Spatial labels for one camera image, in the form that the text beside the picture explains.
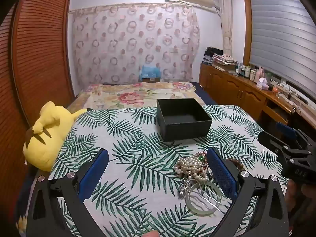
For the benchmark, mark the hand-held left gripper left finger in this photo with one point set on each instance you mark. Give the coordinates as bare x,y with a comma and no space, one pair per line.
95,172

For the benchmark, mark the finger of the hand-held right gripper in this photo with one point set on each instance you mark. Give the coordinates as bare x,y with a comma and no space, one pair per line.
286,129
270,139

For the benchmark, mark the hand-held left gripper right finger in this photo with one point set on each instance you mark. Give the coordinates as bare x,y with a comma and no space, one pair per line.
222,175

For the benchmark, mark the silver hair comb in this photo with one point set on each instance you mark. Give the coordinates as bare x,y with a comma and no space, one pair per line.
209,201

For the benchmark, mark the pale jade bangle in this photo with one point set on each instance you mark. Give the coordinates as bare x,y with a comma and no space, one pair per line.
187,201

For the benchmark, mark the black jewelry box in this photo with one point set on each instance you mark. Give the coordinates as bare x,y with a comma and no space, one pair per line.
182,130

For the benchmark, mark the person's right hand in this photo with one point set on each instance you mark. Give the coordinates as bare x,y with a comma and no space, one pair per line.
305,192

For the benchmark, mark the person's left hand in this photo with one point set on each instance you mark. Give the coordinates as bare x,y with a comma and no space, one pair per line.
151,234

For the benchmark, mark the small orange jar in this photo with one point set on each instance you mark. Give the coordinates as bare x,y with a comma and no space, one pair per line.
274,89

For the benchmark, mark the leaf print blanket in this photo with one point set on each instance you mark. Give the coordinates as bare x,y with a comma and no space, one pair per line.
138,153

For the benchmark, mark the pink tissue box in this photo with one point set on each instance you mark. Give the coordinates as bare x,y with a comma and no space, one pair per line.
262,84

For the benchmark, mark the yellow plush toy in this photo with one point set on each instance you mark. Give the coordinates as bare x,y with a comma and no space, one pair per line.
49,133

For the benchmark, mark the wooden cabinet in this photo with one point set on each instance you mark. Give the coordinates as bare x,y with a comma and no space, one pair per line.
229,86

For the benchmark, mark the row of cosmetic bottles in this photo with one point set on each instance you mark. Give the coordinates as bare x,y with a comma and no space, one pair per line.
246,72

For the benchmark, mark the navy bed sheet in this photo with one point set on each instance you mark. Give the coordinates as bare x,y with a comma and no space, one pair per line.
205,96

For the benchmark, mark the floral bedspread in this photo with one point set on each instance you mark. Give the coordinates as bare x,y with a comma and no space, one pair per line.
128,96

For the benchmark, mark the stack of folded clothes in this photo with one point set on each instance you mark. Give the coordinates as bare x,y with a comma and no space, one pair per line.
222,59

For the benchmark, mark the grey window blind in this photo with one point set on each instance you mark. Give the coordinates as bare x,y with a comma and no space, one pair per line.
276,34

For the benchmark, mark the blue plush toy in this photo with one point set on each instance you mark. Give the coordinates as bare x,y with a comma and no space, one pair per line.
149,71

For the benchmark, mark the cream window curtain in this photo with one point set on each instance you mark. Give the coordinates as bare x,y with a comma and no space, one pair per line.
226,24

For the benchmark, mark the wooden louvre wardrobe door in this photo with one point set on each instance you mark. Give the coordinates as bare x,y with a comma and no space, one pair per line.
37,54

